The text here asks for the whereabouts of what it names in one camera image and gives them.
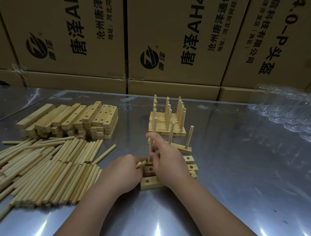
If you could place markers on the person's right fingers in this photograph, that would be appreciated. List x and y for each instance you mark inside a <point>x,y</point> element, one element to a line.
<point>158,155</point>

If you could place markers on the person's right hand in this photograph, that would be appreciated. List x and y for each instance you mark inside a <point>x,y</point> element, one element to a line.
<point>172,167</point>

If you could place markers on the person's right forearm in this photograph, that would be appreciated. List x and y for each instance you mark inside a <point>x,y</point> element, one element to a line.
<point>209,214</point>

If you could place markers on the person's left hand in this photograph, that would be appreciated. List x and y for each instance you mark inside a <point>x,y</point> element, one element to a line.
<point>121,173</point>

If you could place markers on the wooden peg rack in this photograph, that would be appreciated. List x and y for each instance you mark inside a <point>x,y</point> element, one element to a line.
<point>181,147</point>

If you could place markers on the bundle of clear plastic tubes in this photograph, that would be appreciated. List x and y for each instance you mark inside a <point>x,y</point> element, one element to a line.
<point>281,109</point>

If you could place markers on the drilled wooden base block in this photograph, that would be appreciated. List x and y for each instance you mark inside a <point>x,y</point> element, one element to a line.
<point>189,158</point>
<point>192,167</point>
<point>193,175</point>
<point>148,182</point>

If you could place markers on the stack of brown cardboard boxes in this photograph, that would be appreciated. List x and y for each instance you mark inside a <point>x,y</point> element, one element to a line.
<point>170,36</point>

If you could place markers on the clear plastic film scrap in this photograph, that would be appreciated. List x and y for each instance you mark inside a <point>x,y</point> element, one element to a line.
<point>19,68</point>

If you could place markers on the row of assembled peg racks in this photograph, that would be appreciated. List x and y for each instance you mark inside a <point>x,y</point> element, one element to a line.
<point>167,124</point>

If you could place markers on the person's left fingers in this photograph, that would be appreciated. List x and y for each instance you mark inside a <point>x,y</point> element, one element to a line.
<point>139,173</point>

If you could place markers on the person's left forearm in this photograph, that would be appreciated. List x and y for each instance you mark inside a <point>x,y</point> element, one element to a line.
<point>87,211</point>

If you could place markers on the stack of drilled wooden blocks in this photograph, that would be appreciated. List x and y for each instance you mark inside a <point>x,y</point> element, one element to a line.
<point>73,119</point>

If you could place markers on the pile of wooden dowels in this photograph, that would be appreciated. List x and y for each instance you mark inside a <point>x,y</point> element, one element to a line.
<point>55,175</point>

